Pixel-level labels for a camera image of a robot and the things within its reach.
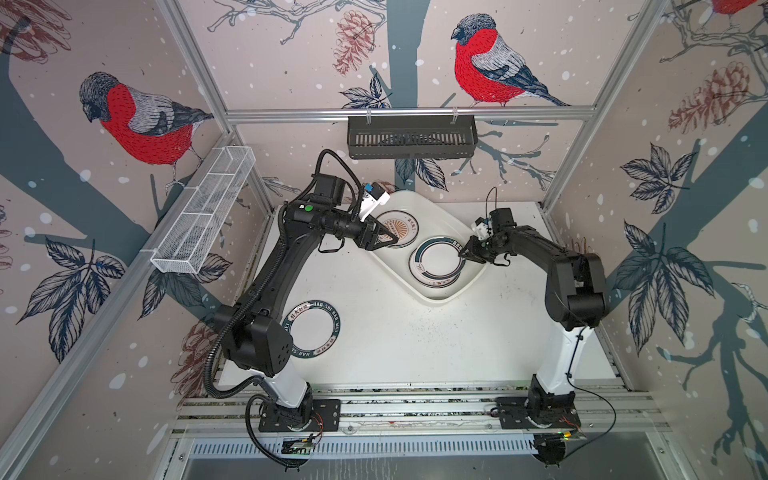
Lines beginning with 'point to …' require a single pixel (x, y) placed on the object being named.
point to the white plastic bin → (434, 220)
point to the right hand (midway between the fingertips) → (462, 256)
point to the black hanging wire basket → (416, 139)
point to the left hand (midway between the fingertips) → (389, 234)
